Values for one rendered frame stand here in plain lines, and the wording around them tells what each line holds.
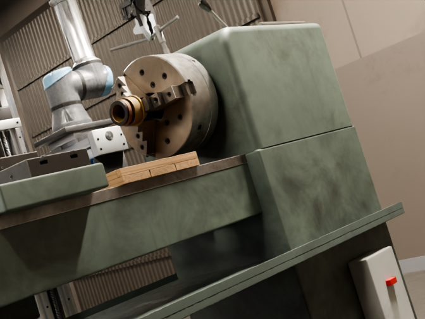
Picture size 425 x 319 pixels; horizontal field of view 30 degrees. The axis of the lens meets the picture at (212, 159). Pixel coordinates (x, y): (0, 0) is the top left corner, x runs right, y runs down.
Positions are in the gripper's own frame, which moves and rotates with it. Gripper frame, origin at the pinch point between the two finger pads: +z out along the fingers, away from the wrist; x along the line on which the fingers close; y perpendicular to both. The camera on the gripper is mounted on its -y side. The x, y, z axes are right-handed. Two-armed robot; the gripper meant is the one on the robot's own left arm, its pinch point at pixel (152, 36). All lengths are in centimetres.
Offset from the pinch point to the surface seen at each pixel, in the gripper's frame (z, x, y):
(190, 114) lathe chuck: 32.9, 23.5, -25.6
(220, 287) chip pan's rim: 79, 52, -42
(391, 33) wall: -2, -226, 23
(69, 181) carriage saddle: 45, 82, -35
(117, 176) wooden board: 46, 61, -29
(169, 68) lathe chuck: 17.9, 23.5, -23.5
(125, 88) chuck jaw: 18.8, 28.9, -9.1
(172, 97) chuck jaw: 26.8, 27.5, -24.8
